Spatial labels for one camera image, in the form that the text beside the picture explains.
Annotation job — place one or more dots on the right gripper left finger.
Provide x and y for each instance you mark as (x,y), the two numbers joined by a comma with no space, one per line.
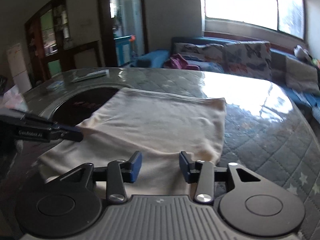
(68,204)

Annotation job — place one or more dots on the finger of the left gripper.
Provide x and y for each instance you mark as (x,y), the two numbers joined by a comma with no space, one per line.
(66,133)

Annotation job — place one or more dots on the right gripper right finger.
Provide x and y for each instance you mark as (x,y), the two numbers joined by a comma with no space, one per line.
(252,204)

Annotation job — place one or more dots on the beige cloth garment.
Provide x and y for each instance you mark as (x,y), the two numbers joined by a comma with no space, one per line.
(159,125)

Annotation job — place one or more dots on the pink tissue pack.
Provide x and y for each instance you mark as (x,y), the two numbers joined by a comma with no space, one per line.
(13,99)

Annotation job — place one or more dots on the round black table stove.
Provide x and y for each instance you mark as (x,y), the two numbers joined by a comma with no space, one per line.
(82,105)

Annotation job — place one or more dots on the small blue card box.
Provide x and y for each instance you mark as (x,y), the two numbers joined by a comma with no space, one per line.
(55,85)

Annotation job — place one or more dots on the white refrigerator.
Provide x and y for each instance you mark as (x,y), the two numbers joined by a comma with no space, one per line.
(18,68)

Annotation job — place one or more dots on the white remote control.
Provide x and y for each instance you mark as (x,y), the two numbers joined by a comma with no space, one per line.
(91,75)

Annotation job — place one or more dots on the dark wooden shelf cabinet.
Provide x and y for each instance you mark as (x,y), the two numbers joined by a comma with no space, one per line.
(50,46)

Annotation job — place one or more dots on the blue white cabinet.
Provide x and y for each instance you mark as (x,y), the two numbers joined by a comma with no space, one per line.
(125,49)

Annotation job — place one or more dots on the blue sectional sofa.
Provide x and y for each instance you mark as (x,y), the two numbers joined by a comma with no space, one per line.
(306,102)

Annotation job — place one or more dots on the grey square cushion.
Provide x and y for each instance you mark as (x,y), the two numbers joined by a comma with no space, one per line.
(301,77)

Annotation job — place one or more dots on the pink purple garment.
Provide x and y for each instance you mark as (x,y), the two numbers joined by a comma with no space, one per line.
(176,61)

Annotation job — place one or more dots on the large butterfly print pillow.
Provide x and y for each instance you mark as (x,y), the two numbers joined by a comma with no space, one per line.
(249,59)

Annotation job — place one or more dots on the low butterfly print pillow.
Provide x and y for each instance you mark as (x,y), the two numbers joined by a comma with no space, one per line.
(207,57)

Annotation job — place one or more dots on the panda plush toy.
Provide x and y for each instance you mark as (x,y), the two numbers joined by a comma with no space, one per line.
(301,53)

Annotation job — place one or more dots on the window with frame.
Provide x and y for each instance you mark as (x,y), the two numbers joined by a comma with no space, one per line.
(285,16)

